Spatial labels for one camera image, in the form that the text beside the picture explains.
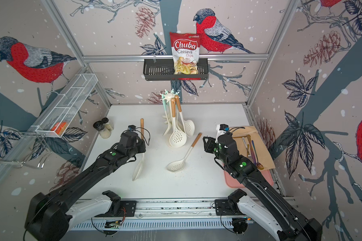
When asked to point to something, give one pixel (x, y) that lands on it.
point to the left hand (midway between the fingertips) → (146, 139)
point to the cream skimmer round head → (178, 138)
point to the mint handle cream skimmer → (168, 123)
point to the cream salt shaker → (109, 126)
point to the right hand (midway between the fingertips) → (204, 137)
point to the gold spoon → (249, 136)
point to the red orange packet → (59, 127)
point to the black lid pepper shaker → (104, 133)
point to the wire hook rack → (42, 141)
